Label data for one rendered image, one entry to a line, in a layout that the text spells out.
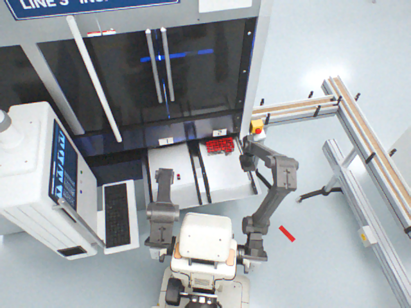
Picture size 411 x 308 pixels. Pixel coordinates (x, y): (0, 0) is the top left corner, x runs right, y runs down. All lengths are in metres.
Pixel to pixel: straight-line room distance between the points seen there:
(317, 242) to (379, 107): 1.76
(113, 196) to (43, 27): 1.06
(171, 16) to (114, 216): 1.18
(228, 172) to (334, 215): 1.33
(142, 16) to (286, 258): 2.12
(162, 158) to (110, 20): 0.98
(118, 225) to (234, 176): 0.75
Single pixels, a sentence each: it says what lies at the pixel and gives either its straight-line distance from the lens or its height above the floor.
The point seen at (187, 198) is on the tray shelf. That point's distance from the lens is 1.90.
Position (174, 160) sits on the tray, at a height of 0.88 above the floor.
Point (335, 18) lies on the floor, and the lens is 4.98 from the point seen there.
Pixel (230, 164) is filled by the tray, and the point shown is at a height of 0.88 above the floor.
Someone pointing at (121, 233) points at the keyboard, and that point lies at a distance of 1.94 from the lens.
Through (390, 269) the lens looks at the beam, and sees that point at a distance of 2.42.
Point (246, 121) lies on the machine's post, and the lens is 1.95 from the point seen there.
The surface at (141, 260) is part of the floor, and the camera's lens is 2.73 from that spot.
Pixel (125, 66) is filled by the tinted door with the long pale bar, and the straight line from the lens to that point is 1.51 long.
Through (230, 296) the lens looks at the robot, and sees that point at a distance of 2.35.
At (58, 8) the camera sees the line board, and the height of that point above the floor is 1.93.
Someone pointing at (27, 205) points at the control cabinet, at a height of 1.53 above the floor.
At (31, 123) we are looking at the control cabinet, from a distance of 1.48.
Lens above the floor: 2.60
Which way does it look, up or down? 57 degrees down
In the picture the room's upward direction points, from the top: straight up
